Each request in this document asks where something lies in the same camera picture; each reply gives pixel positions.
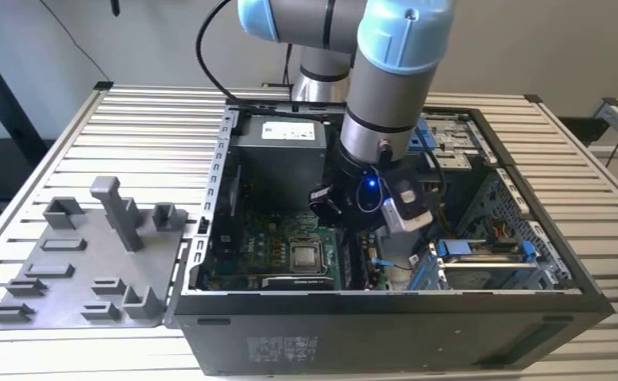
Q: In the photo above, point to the green Dell motherboard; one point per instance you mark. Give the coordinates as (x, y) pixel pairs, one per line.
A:
(244, 254)

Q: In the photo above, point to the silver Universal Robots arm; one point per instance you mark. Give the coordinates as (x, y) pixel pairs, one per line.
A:
(387, 99)

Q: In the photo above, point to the grey plastic parts rack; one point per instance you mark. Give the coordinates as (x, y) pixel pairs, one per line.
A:
(102, 258)

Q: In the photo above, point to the black floor stand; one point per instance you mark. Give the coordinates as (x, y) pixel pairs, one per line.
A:
(7, 166)

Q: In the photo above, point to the blue plastic drive latch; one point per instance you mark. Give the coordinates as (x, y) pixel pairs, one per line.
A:
(423, 137)

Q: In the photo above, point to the silver CPU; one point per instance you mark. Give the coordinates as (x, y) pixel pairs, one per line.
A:
(307, 259)

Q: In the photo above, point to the hard disk in blue carrier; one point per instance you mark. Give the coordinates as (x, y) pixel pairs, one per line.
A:
(454, 250)

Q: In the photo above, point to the black PC case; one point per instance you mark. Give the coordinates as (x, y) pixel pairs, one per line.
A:
(340, 337)

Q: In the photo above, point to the black Nvidia graphics card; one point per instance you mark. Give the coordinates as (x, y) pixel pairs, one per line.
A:
(298, 283)

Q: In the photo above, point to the silver metal drive cage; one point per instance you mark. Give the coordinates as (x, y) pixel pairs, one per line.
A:
(451, 135)

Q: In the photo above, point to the CPU socket metal frame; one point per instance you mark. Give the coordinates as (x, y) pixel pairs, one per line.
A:
(290, 258)

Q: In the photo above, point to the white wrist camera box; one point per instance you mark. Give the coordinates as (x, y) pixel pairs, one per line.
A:
(409, 222)

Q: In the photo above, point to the grey power supply unit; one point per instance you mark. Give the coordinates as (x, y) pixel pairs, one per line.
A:
(276, 170)

